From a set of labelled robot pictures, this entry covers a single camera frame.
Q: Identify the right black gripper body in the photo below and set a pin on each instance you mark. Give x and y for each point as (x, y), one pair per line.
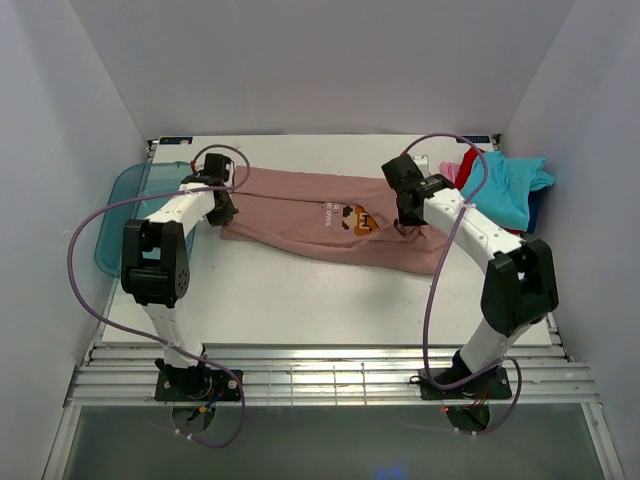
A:
(409, 219)

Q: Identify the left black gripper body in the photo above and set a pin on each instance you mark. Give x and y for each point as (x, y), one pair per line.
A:
(223, 213)

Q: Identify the dusty pink t shirt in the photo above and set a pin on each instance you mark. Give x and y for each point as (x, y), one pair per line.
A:
(334, 218)

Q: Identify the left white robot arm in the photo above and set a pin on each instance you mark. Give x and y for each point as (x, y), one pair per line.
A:
(155, 269)

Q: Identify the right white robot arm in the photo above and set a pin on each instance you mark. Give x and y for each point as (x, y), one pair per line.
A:
(519, 287)

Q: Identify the light pink folded t shirt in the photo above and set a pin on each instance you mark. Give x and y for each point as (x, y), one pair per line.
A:
(449, 170)

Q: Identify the red folded t shirt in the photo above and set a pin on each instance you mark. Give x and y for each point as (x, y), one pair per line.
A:
(494, 199)

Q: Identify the teal plastic tray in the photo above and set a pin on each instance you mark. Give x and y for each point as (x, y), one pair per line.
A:
(138, 181)

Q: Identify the cyan folded t shirt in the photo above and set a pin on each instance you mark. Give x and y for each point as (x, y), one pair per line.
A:
(526, 175)

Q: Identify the dark blue folded t shirt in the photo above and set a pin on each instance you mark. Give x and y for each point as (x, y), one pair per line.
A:
(535, 200)

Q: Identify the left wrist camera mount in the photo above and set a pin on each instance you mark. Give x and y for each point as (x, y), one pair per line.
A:
(196, 166)

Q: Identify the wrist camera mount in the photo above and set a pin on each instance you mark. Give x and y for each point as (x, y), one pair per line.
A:
(423, 164)
(196, 166)

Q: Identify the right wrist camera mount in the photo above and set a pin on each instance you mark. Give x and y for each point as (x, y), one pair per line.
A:
(423, 164)

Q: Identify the aluminium rail frame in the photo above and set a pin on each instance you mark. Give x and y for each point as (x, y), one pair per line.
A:
(115, 374)

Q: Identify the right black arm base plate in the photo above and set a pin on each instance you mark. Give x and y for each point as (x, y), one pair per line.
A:
(493, 385)

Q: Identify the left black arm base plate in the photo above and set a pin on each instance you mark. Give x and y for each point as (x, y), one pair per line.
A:
(217, 385)

